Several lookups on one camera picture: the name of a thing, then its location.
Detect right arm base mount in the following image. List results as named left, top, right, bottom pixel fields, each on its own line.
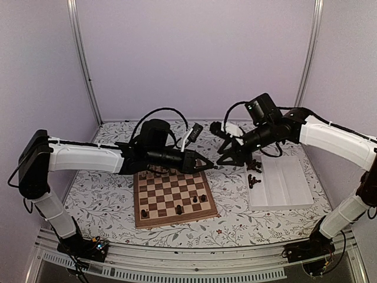
left=281, top=231, right=335, bottom=277

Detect floral patterned table mat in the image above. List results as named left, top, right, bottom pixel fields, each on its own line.
left=55, top=119, right=330, bottom=248

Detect wooden chess board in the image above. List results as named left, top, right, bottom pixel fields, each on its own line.
left=133, top=173, right=220, bottom=229

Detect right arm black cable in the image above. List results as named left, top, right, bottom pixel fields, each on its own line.
left=223, top=101, right=251, bottom=139

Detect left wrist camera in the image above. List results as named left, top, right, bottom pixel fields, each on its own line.
left=180, top=123, right=203, bottom=152

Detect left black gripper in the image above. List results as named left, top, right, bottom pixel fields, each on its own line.
left=147, top=147, right=214, bottom=175

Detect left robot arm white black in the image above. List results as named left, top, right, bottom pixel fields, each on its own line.
left=13, top=119, right=214, bottom=256

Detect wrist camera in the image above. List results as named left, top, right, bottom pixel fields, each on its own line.
left=210, top=121, right=244, bottom=145
left=180, top=123, right=203, bottom=152

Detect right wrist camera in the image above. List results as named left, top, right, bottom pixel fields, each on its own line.
left=210, top=121, right=244, bottom=145

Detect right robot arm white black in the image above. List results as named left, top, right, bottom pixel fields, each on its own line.
left=210, top=93, right=376, bottom=257

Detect white plastic tray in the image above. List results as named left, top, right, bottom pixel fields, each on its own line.
left=244, top=155, right=314, bottom=211

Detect white chess piece row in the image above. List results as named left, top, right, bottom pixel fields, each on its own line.
left=137, top=166, right=180, bottom=179

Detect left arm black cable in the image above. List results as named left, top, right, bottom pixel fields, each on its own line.
left=132, top=107, right=189, bottom=142

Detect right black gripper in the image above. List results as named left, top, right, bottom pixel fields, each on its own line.
left=217, top=120, right=276, bottom=166

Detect aluminium front rail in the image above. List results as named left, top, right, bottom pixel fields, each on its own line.
left=26, top=229, right=369, bottom=282

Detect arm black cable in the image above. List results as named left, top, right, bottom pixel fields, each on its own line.
left=223, top=101, right=251, bottom=139
left=132, top=107, right=189, bottom=142

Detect dark chess pieces in tray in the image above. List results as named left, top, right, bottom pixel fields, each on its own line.
left=246, top=159, right=262, bottom=189

